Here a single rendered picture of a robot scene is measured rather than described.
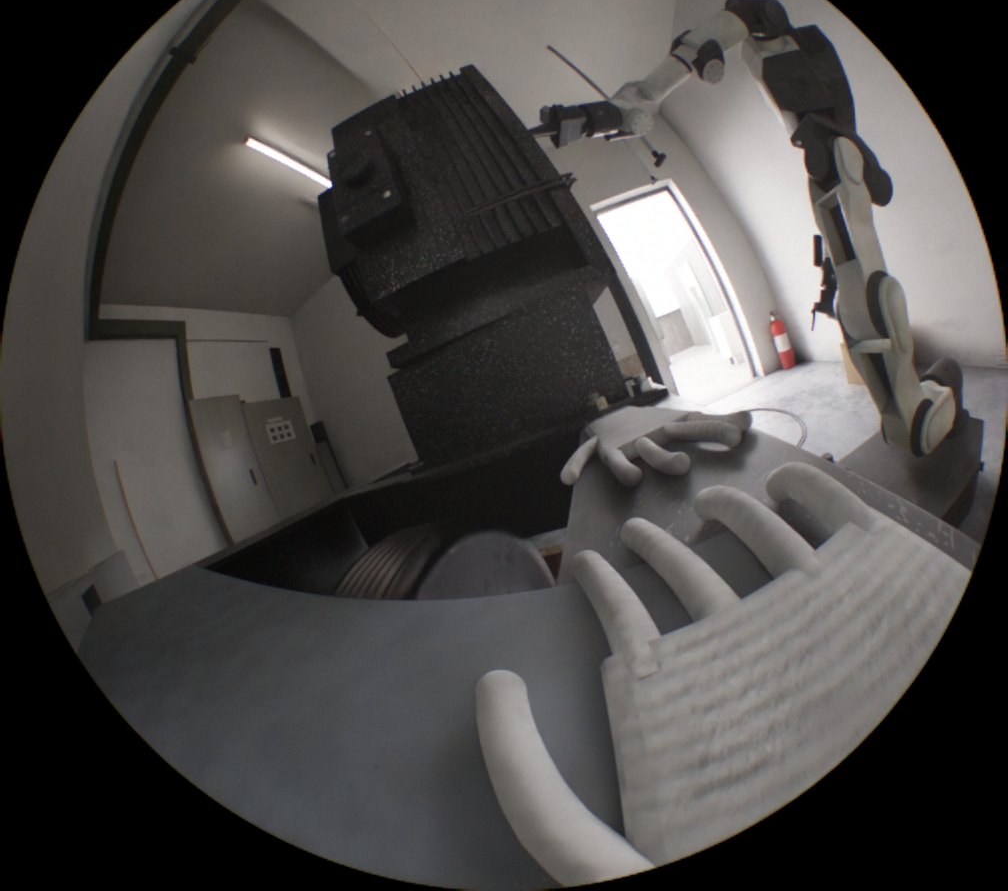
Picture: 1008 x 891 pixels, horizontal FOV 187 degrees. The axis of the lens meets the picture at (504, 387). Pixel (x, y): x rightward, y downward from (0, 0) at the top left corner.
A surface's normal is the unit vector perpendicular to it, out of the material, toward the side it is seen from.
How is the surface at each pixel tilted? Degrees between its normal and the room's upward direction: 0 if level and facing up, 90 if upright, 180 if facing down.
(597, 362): 90
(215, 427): 90
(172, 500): 90
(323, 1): 180
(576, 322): 90
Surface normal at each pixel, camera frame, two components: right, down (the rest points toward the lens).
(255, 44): 0.38, 0.92
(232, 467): 0.89, -0.37
